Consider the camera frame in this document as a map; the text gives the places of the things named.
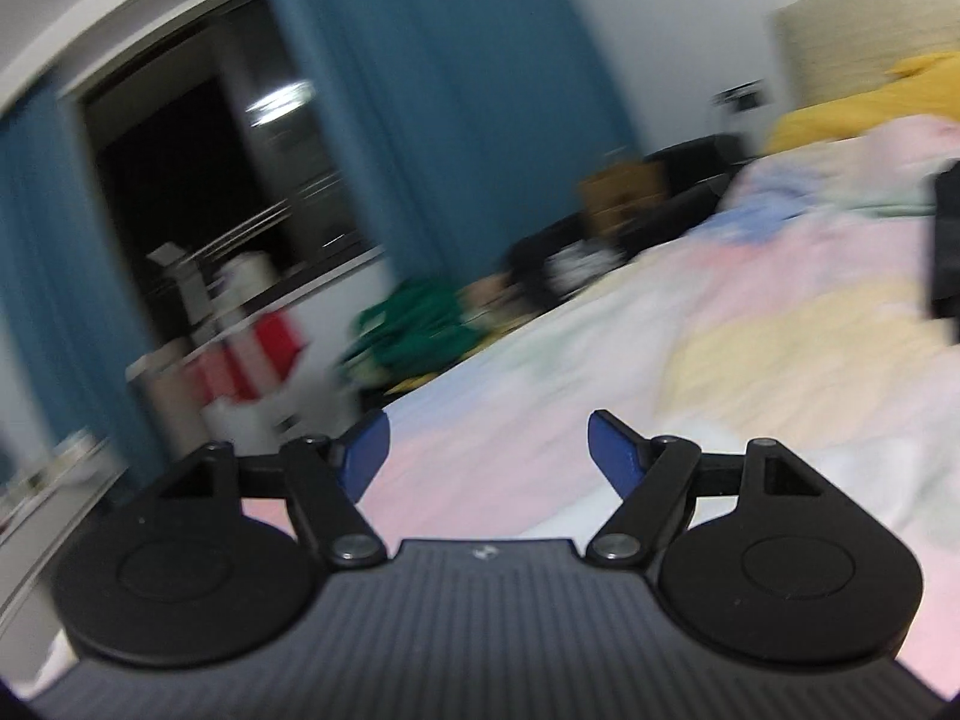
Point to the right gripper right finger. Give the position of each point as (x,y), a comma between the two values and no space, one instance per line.
(660,480)

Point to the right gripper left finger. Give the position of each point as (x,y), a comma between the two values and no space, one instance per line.
(320,480)

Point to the black sofa with clothes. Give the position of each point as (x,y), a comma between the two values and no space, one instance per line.
(544,270)

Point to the red cloth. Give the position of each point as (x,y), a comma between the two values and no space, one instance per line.
(252,360)

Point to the green garment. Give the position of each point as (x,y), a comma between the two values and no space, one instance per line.
(421,328)

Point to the pastel rainbow bed sheet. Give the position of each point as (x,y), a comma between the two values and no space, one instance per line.
(800,312)

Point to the brown cardboard box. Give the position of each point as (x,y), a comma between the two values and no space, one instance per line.
(619,193)

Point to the blue curtain left panel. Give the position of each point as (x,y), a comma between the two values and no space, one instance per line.
(70,311)

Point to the blue curtain panel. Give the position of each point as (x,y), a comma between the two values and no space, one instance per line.
(70,311)
(460,126)

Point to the black garment on bed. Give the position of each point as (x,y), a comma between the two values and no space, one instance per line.
(944,275)

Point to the blue curtain right panel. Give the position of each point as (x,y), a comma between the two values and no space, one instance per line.
(460,126)

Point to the beige quilted headboard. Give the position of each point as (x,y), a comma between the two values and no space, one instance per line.
(835,48)

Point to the wall power socket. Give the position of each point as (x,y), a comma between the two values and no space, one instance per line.
(741,98)

